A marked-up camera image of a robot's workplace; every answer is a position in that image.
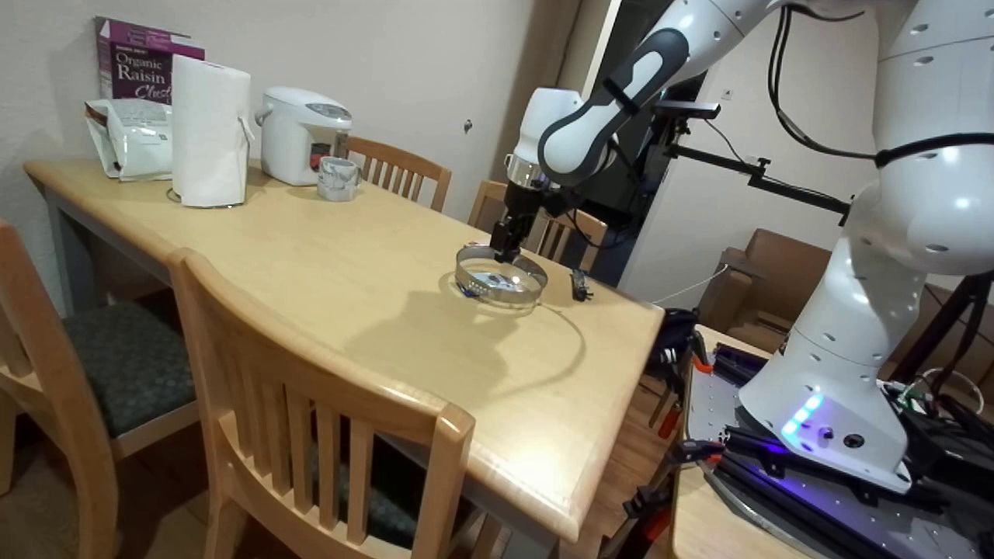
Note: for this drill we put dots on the far left wooden chair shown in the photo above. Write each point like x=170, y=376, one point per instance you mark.
x=402, y=171

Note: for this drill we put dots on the left wooden chair grey cushion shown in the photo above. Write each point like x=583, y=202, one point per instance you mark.
x=102, y=387

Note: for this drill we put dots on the purple raisin box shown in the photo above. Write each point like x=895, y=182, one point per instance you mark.
x=135, y=60

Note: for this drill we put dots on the white paper towel roll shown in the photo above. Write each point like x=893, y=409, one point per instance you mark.
x=208, y=130

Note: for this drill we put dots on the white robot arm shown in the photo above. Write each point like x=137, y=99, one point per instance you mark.
x=927, y=211

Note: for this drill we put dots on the white electric water boiler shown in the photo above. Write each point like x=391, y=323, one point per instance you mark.
x=297, y=130

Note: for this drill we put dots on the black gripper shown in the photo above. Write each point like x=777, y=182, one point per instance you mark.
x=522, y=199

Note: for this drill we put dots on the small glass jar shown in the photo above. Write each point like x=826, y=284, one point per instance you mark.
x=337, y=178

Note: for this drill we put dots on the cardboard box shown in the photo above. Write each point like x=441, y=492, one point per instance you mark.
x=761, y=288

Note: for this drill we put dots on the far right wooden chair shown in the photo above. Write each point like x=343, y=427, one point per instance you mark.
x=568, y=238

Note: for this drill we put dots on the near wooden chair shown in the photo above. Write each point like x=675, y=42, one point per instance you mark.
x=290, y=429

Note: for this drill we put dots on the glass pot lid black knob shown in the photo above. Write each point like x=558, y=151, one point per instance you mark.
x=478, y=260

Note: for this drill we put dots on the blue white packet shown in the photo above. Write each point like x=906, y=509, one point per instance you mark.
x=501, y=284

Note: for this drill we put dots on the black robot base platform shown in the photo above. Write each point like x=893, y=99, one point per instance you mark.
x=818, y=507

